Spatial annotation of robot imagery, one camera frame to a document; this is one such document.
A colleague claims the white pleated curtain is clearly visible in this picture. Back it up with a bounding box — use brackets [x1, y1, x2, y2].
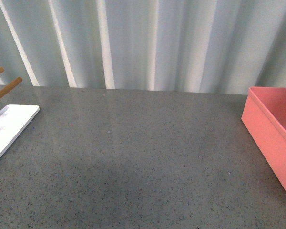
[0, 0, 286, 94]

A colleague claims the pink plastic box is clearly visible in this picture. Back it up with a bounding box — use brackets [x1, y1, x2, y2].
[241, 86, 286, 191]

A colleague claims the white rack with wooden bars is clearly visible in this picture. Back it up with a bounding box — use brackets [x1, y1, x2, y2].
[0, 67, 41, 169]

